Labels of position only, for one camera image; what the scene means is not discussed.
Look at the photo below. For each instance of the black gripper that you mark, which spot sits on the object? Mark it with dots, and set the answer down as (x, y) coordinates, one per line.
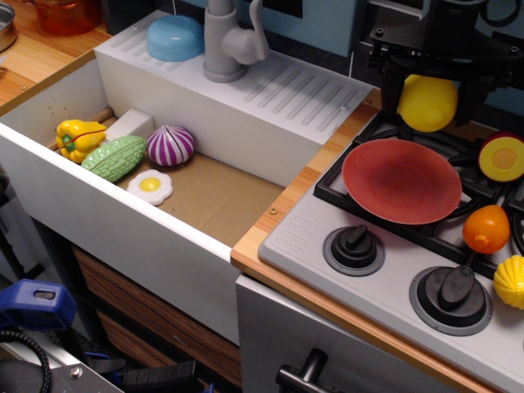
(443, 44)

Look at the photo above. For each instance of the yellow toy lemon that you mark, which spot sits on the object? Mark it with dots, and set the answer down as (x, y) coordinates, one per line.
(427, 104)

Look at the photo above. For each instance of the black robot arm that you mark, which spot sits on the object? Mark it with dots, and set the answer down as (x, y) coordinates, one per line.
(445, 44)

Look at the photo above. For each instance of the pink plastic plate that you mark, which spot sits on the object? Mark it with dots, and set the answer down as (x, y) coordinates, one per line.
(401, 181)

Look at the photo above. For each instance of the halved toy peach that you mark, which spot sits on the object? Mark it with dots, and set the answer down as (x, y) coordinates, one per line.
(501, 157)

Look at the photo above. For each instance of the black stove grate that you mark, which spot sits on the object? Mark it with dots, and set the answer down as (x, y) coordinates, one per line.
(443, 237)

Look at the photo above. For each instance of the orange toy fruit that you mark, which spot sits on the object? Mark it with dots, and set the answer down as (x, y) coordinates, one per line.
(487, 230)

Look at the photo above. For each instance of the left black stove knob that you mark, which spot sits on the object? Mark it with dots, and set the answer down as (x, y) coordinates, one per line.
(354, 251)

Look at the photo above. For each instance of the black stove knob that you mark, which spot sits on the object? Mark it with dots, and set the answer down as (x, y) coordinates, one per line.
(451, 300)
(354, 251)

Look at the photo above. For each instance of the yellow toy corn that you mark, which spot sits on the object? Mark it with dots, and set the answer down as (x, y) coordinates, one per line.
(508, 281)

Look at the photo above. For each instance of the grey toy stove top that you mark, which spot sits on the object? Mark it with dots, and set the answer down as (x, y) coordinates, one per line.
(494, 355)

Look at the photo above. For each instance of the grey toy faucet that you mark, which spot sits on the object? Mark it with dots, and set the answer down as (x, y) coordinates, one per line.
(229, 49)

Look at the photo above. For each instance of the right black stove knob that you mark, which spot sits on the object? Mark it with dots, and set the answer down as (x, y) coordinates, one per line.
(451, 300)

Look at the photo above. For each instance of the blue plastic bowl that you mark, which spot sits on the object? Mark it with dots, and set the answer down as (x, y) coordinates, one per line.
(175, 38)

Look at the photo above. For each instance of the purple white toy onion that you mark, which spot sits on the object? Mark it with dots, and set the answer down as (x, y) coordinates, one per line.
(170, 145)

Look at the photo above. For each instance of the white toy sink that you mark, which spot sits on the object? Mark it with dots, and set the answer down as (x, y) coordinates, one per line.
(253, 137)

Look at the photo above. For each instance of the toy fried egg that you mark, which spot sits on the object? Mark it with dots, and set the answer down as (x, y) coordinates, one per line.
(151, 186)

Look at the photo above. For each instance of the white foam block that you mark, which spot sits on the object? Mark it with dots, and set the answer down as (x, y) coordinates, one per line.
(132, 122)

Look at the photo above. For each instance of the green toy bitter gourd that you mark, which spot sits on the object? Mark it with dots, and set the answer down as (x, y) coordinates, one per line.
(114, 159)

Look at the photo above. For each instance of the yellow toy bell pepper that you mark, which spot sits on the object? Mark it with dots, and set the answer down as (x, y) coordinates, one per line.
(75, 139)

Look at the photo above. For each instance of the orange glass container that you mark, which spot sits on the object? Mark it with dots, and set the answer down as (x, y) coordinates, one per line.
(68, 17)

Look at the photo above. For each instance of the steel pot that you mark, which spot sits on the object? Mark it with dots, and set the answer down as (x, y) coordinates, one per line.
(8, 29)

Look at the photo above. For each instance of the blue clamp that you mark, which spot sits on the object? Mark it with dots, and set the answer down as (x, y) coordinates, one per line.
(37, 306)

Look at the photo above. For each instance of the metal oven door handle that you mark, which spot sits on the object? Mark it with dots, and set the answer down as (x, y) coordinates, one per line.
(306, 378)

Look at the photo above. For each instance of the black clamp handle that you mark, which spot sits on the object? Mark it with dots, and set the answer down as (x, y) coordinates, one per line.
(174, 378)

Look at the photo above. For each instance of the grey metal bracket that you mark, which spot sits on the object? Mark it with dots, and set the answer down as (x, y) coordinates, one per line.
(18, 375)

